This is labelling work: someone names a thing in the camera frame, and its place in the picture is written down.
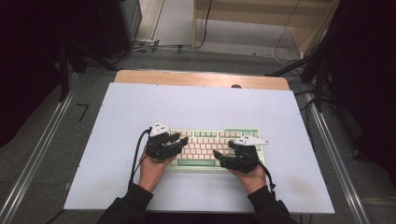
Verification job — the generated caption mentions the white table board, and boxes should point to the white table board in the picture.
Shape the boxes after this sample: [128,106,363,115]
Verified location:
[63,81,336,216]

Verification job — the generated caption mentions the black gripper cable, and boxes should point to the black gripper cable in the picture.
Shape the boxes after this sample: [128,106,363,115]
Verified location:
[259,162,277,201]
[128,126,153,189]

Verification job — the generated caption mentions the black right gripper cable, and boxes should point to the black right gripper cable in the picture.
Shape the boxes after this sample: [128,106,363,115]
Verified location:
[259,162,277,201]

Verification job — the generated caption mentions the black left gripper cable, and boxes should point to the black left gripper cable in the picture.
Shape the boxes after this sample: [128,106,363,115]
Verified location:
[128,126,153,189]

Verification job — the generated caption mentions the black hanging cable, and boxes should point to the black hanging cable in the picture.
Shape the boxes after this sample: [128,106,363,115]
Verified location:
[197,0,214,49]

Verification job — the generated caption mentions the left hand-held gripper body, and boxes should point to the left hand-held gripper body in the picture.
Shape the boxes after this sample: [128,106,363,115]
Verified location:
[146,121,177,162]

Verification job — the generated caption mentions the black cabinet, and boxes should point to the black cabinet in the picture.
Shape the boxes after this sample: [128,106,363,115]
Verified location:
[95,0,143,60]

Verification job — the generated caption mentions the person's left hand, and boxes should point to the person's left hand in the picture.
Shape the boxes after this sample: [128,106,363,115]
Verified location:
[137,148,177,193]

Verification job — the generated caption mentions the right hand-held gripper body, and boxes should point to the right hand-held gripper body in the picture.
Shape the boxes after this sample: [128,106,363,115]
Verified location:
[233,134,271,175]

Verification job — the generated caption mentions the green and pink keyboard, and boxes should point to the green and pink keyboard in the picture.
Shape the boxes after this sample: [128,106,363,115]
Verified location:
[163,127,267,174]

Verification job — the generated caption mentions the wooden shelf unit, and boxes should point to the wooden shelf unit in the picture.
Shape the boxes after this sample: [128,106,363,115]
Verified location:
[191,0,341,58]

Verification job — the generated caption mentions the wooden table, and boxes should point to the wooden table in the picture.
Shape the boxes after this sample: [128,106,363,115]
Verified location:
[113,69,290,91]

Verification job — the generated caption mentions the aluminium floor rail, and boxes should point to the aluminium floor rail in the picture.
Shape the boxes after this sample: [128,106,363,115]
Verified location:
[305,92,372,224]
[0,89,77,224]

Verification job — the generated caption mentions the person's right hand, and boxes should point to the person's right hand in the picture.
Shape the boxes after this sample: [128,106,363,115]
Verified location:
[238,165,268,196]

